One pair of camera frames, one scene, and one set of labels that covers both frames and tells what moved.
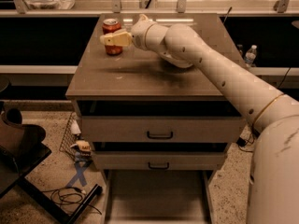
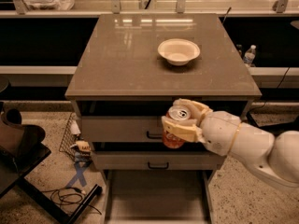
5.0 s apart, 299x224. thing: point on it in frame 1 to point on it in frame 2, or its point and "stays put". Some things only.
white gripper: (139, 34) to (219, 133)
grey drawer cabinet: (158, 132) stays put
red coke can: (109, 26) to (179, 113)
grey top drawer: (162, 129) stays put
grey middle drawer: (159, 161) stays put
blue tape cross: (79, 170) stays put
